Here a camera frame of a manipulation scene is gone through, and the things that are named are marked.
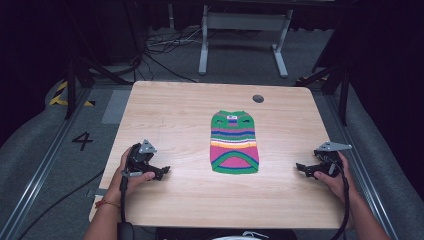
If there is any person's dark clothing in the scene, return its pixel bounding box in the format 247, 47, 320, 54
116, 221, 298, 240

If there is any bundle of floor cables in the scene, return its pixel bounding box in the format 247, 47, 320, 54
134, 26, 261, 84

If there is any grey metal desk frame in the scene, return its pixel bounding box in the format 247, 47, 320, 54
198, 4, 295, 80

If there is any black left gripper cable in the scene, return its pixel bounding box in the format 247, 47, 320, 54
119, 175, 130, 225

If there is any black floor cable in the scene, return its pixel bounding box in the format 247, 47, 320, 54
15, 168, 106, 240

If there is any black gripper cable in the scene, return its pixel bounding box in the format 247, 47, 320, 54
329, 156, 352, 240
119, 175, 130, 225

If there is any person's left hand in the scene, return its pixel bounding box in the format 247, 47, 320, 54
107, 147, 156, 202

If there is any black metal stand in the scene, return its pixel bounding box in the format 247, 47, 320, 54
63, 3, 143, 120
294, 19, 352, 127

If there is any grey metal floor rail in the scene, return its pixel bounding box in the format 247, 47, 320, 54
323, 93, 401, 240
0, 87, 94, 240

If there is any striped knitted pet sweater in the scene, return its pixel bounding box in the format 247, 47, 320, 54
209, 109, 261, 175

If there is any red string bracelet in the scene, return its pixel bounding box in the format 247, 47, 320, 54
94, 198, 121, 210

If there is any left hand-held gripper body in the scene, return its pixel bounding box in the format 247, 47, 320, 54
124, 139, 158, 178

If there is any person's right hand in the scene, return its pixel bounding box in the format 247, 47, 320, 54
313, 151, 360, 205

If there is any yellow black hazard tape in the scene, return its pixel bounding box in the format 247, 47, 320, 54
48, 80, 96, 108

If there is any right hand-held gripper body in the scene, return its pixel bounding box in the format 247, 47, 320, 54
313, 141, 353, 178

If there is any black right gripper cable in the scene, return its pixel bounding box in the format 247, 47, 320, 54
329, 156, 352, 240

